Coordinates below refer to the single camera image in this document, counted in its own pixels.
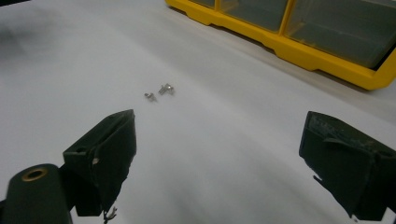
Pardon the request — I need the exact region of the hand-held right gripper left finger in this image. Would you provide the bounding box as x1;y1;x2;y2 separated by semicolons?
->
63;109;137;217

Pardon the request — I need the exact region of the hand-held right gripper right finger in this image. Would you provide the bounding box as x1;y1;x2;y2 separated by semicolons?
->
299;110;396;222

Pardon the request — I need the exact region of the yellow drawer organizer cabinet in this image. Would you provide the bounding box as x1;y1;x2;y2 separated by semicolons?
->
164;0;396;91

